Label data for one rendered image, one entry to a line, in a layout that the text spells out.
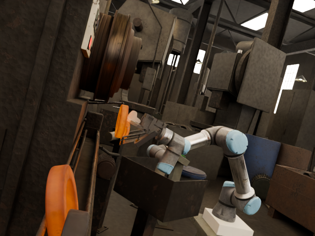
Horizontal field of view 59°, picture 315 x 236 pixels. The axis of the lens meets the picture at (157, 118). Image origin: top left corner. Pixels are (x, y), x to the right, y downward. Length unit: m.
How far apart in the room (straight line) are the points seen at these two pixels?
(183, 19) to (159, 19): 6.28
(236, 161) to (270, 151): 3.11
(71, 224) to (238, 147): 1.20
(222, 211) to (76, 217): 1.49
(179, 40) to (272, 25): 5.04
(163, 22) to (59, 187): 3.86
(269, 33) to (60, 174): 5.52
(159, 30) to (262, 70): 1.89
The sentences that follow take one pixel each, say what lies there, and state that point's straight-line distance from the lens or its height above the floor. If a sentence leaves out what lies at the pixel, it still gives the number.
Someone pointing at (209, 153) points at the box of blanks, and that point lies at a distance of 4.01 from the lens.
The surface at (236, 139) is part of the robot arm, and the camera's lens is 1.51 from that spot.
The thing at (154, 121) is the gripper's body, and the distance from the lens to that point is 1.30.
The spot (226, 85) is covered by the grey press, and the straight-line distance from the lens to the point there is 4.99.
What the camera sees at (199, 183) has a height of 0.71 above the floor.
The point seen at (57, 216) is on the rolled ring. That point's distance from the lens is 0.57.
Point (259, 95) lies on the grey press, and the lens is 5.09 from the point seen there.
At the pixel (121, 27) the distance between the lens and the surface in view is 1.35.
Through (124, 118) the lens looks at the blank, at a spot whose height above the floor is 0.85.
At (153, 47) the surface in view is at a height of 1.74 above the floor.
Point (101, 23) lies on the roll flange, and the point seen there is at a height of 1.23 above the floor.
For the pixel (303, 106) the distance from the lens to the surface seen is 6.12.
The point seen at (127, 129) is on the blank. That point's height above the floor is 0.72.
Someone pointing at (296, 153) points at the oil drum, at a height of 0.79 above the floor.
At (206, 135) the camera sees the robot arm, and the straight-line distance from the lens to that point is 1.59.
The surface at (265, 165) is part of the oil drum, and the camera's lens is 4.69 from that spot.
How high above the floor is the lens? 0.94
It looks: 2 degrees down
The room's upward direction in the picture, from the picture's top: 15 degrees clockwise
